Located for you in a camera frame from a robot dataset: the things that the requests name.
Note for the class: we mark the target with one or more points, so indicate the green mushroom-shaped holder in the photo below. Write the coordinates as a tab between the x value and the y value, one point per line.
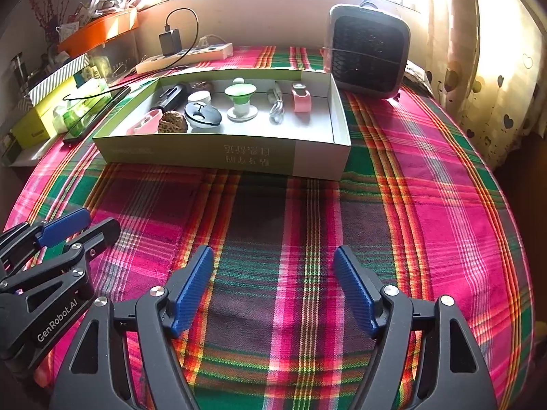
239	92

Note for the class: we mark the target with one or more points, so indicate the black charger adapter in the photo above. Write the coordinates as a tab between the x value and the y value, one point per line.
170	42

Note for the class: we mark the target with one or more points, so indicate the white power strip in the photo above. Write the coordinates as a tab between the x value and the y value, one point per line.
188	55

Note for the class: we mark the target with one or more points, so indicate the white round cap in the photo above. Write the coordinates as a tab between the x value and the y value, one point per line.
198	96

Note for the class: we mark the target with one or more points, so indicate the pink loop clip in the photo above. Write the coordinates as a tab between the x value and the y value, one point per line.
145	124

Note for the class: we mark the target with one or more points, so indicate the green tissue pack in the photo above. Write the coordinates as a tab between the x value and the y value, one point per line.
64	115

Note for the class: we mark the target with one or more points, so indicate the green and white cardboard box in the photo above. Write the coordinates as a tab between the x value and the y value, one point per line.
256	153

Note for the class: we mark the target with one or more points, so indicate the yellow box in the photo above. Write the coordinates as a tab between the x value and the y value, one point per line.
34	128

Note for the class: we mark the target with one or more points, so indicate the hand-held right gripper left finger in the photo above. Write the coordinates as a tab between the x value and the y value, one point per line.
194	290

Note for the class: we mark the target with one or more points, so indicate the plaid tablecloth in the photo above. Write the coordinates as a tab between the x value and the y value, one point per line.
277	222

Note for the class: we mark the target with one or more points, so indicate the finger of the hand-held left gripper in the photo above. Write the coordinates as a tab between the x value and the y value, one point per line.
102	230
64	226

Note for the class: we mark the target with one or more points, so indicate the black battery case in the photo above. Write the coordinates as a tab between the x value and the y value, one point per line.
171	96

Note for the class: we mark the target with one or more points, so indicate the striped box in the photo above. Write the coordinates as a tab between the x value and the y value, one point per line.
55	79

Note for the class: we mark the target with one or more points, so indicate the dried flower branches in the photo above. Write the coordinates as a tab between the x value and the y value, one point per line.
45	13

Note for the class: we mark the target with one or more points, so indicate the heart print curtain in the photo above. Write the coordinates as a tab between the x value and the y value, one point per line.
491	72

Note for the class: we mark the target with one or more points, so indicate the pink holder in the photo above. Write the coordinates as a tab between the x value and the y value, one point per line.
302	101

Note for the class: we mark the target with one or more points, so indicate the white plug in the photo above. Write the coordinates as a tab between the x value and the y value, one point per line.
204	42

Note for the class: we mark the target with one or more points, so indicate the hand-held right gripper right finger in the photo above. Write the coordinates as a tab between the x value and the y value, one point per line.
354	290

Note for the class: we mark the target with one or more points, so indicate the orange tray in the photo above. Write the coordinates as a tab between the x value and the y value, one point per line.
98	30

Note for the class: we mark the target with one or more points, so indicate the black round disc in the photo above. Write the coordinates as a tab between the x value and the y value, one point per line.
201	111

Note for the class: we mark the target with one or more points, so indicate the grey fan heater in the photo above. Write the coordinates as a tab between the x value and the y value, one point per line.
367	51

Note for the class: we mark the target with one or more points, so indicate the dark glass jar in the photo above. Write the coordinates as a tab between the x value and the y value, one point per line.
18	70

